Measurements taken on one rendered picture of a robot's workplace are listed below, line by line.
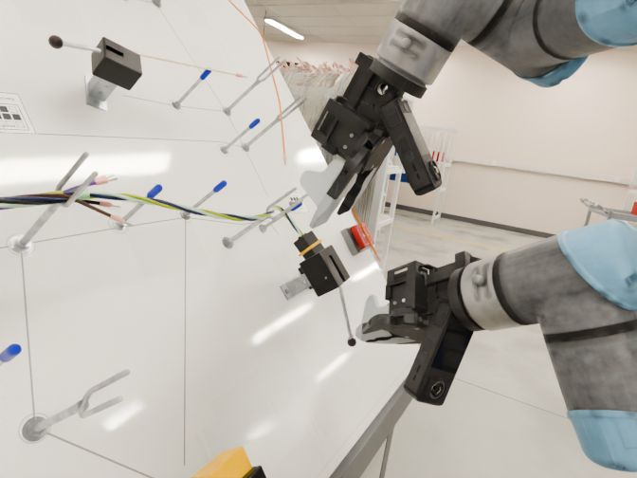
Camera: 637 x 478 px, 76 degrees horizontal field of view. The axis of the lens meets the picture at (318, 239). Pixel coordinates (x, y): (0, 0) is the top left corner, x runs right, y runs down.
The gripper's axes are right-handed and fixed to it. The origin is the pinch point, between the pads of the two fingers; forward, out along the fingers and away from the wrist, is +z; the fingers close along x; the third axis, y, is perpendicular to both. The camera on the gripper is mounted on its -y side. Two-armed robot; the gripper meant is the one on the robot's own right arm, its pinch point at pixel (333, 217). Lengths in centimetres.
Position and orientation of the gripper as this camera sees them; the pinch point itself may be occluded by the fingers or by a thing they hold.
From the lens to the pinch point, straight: 56.6
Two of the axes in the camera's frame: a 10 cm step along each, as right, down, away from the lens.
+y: -7.7, -6.0, 2.3
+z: -4.6, 7.6, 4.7
